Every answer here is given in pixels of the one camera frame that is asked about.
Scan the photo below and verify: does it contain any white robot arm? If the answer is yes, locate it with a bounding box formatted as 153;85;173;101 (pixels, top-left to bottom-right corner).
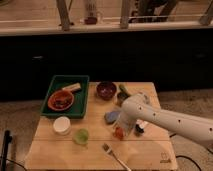
116;92;213;148

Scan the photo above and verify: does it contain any green plastic cup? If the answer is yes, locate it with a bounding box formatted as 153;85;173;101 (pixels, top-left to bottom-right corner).
73;129;89;145

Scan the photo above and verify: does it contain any white paper cup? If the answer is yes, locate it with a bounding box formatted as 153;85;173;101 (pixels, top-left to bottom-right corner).
53;116;71;135

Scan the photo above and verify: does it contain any blue sponge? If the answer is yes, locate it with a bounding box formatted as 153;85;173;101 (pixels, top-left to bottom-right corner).
104;111;120;124

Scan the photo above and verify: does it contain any green cucumber toy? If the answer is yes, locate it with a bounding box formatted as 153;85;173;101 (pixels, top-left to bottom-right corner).
119;84;131;97

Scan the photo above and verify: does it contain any dark red bowl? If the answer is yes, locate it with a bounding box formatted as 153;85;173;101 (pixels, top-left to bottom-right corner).
96;81;117;101

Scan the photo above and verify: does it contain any green plastic tray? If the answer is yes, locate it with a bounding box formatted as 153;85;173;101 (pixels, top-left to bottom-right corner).
41;75;89;119

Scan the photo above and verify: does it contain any orange bowl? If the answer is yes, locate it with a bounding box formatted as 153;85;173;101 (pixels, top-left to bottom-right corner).
47;90;74;111

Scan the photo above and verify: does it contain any black stand at left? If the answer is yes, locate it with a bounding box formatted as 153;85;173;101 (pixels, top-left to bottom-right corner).
0;130;12;171

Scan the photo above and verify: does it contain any black floor cable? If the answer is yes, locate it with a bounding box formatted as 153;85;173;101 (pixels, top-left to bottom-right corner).
169;132;213;171

